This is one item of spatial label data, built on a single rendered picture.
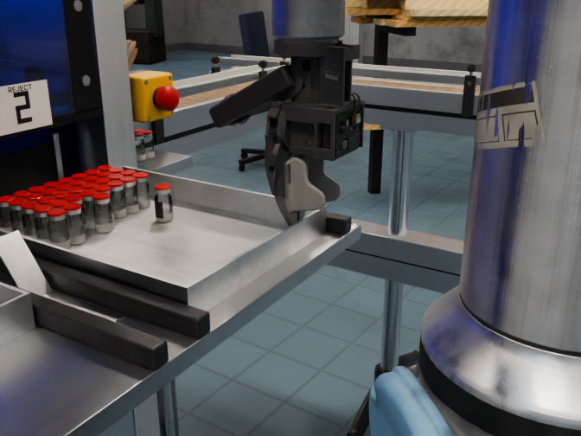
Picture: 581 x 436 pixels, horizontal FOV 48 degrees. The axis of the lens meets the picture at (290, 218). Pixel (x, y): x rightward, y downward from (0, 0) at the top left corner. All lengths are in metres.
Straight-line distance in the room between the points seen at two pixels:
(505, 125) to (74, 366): 0.42
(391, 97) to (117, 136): 0.75
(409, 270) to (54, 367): 1.23
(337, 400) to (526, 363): 1.75
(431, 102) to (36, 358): 1.14
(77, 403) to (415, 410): 0.31
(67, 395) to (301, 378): 1.59
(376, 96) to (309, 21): 0.93
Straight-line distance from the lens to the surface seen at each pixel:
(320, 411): 1.95
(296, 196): 0.71
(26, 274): 0.69
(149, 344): 0.54
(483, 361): 0.27
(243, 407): 1.97
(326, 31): 0.66
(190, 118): 1.32
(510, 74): 0.24
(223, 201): 0.87
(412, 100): 1.54
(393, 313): 1.78
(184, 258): 0.74
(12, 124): 0.90
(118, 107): 1.02
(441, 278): 1.67
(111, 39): 1.01
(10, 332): 0.62
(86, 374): 0.56
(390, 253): 1.69
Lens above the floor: 1.18
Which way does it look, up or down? 20 degrees down
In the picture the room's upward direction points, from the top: straight up
